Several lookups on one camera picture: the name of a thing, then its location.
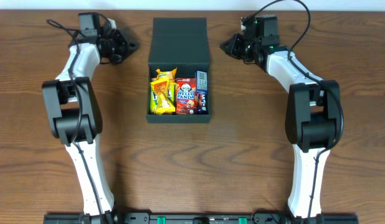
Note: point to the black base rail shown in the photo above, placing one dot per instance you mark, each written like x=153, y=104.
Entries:
x=145, y=218

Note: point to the red Hello Panda box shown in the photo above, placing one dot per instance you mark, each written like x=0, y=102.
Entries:
x=186, y=96

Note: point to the blue Dairy Milk bar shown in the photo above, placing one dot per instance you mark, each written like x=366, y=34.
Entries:
x=202, y=105

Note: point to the green Pretz box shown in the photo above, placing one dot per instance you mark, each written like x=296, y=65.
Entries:
x=171, y=93

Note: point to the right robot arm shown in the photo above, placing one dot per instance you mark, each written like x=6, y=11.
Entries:
x=314, y=117

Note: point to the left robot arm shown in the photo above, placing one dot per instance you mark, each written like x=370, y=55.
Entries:
x=74, y=114

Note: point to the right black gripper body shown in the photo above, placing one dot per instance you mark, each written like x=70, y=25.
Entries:
x=237, y=45

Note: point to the dark green box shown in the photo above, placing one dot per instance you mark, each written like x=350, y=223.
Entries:
x=181, y=44

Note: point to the small blue candy box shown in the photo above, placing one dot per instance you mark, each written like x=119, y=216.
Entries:
x=201, y=81

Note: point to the small yellow snack packet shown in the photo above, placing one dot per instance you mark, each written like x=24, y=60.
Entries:
x=171, y=75

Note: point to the large yellow snack packet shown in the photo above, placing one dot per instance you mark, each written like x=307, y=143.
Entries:
x=159, y=93

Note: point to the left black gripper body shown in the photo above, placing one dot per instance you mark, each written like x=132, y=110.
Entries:
x=122, y=43

